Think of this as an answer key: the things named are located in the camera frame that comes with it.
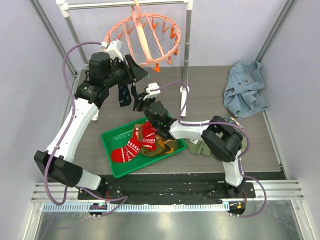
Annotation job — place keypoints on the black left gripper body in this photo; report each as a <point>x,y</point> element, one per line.
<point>129,75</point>

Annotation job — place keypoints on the navy blue sock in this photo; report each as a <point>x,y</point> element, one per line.
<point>136,98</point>
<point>124,96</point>

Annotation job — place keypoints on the green plastic tray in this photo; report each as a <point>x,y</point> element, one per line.
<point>118,137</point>

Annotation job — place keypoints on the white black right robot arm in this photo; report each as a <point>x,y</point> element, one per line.
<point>223,139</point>

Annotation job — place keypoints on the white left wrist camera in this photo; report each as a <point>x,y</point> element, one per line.
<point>113,49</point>

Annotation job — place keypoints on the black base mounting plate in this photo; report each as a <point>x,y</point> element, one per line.
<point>170,189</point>

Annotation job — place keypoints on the light blue denim shirt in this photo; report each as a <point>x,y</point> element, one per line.
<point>242,92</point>

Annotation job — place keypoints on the olive green t-shirt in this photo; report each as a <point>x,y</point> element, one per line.
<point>199,147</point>

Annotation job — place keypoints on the white metal clothes rack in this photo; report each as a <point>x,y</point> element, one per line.
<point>184,89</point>

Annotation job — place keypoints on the pink round clip hanger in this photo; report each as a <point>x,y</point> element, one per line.
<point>138,22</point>

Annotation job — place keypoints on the red christmas sock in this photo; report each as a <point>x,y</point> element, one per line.
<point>148,136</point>
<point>129,151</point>

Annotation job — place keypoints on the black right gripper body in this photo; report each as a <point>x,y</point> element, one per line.
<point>143,103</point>

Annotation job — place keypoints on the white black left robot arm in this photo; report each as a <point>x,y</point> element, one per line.
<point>104,72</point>

